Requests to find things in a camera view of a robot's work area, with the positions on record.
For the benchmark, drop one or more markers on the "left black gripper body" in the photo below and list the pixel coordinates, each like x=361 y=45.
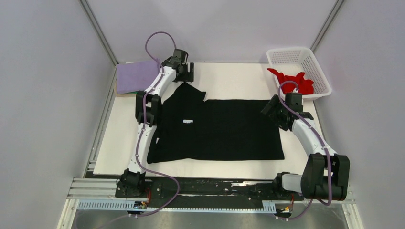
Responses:
x=185 y=77

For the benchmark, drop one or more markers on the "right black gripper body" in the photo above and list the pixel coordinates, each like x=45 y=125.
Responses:
x=277 y=113

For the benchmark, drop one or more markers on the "black t shirt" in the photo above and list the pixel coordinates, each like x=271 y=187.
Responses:
x=193 y=127

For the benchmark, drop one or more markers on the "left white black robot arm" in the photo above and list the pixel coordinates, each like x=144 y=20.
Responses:
x=148 y=114

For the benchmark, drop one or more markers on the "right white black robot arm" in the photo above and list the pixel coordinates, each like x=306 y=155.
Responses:
x=326 y=173

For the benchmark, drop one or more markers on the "red t shirt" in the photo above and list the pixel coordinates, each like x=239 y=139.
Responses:
x=305 y=86

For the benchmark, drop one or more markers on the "folded purple t shirt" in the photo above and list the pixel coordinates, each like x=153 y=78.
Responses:
x=136 y=76

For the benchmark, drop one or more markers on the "white plastic basket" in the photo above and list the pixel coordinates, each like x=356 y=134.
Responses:
x=293 y=60

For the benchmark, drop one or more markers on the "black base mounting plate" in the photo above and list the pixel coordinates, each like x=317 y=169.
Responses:
x=213 y=193

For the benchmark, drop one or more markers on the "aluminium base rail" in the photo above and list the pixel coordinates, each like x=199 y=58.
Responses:
x=92 y=204

